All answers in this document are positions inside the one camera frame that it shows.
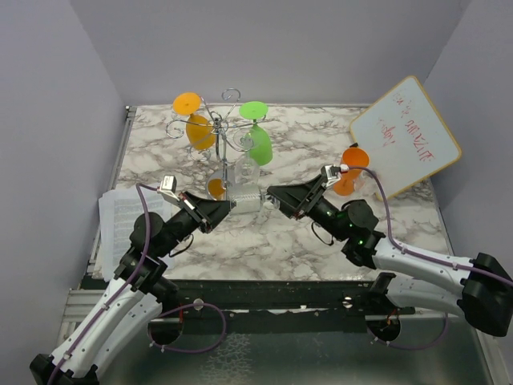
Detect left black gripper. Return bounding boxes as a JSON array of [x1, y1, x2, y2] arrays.
[[157, 190, 237, 257]]

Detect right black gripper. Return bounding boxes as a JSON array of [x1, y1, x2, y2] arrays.
[[265, 174, 349, 242]]

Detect short clear glass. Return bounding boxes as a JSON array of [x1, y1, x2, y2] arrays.
[[228, 184, 265, 214]]

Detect tall clear wine glass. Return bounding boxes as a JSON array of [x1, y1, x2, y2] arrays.
[[234, 133, 260, 184]]

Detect green plastic wine glass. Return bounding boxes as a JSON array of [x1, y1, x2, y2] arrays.
[[239, 101, 273, 166]]

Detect orange plastic wine glass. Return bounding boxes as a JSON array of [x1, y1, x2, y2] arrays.
[[333, 147, 370, 196]]

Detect small clear wine glass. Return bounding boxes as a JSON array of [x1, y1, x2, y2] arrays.
[[354, 171, 379, 196]]

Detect yellow-orange plastic wine glass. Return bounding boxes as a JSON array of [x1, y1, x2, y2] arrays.
[[173, 92, 216, 152]]

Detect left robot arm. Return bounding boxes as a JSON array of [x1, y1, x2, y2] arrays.
[[30, 192, 232, 384]]

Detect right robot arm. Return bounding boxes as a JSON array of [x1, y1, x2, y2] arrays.
[[267, 176, 512, 337]]

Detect chrome wine glass rack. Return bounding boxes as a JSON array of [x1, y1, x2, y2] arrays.
[[165, 88, 268, 199]]

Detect printed paper sheets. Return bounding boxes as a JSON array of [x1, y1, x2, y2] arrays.
[[98, 188, 176, 282]]

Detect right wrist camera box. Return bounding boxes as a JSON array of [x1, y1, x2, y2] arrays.
[[321, 164, 349, 188]]

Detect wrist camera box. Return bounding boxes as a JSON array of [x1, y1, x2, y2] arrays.
[[321, 164, 349, 188], [157, 175, 180, 205]]

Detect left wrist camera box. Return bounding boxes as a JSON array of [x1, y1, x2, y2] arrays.
[[157, 175, 180, 205]]

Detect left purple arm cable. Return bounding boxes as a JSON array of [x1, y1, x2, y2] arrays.
[[46, 176, 177, 385]]

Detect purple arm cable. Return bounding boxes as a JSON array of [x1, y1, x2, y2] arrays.
[[340, 164, 513, 288], [46, 176, 177, 385]]

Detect black front mounting rail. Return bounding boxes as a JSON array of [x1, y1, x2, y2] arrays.
[[79, 278, 462, 334]]

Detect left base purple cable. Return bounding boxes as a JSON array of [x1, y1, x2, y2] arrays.
[[147, 302, 228, 354]]

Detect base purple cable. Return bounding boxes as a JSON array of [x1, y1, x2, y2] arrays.
[[367, 314, 450, 352], [147, 302, 228, 354]]

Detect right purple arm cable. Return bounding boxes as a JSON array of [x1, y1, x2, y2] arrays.
[[340, 164, 513, 288]]

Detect whiteboard with yellow frame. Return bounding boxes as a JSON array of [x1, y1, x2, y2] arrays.
[[349, 75, 462, 198]]

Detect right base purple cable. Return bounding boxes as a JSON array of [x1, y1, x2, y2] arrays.
[[367, 314, 450, 352]]

